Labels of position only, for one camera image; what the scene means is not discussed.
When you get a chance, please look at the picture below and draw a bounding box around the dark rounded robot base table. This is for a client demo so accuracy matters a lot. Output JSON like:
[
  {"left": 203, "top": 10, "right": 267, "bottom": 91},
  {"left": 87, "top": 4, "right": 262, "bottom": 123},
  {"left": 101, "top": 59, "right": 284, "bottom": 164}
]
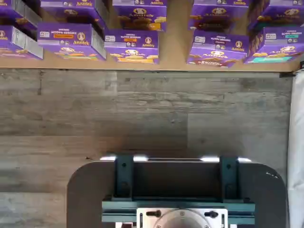
[{"left": 67, "top": 161, "right": 289, "bottom": 228}]

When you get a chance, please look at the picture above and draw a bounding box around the black metal shelf rack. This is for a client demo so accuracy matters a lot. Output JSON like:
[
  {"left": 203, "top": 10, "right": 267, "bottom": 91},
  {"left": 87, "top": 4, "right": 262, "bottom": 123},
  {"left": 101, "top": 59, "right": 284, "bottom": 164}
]
[{"left": 0, "top": 0, "right": 304, "bottom": 78}]

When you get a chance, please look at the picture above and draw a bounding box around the purple Annie's pasta box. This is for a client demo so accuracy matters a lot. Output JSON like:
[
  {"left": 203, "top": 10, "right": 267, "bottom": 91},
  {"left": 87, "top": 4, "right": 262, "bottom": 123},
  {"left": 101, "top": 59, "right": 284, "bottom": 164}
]
[
  {"left": 104, "top": 28, "right": 160, "bottom": 65},
  {"left": 189, "top": 0, "right": 250, "bottom": 31},
  {"left": 243, "top": 25, "right": 304, "bottom": 65},
  {"left": 0, "top": 25, "right": 44, "bottom": 60},
  {"left": 0, "top": 0, "right": 43, "bottom": 30},
  {"left": 40, "top": 0, "right": 106, "bottom": 30},
  {"left": 186, "top": 28, "right": 249, "bottom": 69},
  {"left": 37, "top": 22, "right": 107, "bottom": 61},
  {"left": 248, "top": 0, "right": 304, "bottom": 31},
  {"left": 112, "top": 0, "right": 168, "bottom": 32}
]

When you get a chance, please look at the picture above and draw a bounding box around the silver mounting plate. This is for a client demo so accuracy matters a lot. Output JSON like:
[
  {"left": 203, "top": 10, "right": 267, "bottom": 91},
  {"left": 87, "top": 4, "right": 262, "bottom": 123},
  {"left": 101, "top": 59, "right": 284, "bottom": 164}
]
[{"left": 136, "top": 207, "right": 229, "bottom": 228}]

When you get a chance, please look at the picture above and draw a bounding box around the white curtain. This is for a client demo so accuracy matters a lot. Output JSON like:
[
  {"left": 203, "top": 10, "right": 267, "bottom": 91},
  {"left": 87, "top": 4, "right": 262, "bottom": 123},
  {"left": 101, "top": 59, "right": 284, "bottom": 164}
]
[{"left": 287, "top": 67, "right": 304, "bottom": 228}]

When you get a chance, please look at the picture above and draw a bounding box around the teal metal mounting frame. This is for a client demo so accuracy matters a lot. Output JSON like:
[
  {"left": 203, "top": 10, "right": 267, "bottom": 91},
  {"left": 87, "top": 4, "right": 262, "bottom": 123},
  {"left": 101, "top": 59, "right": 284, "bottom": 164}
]
[{"left": 101, "top": 155, "right": 257, "bottom": 224}]

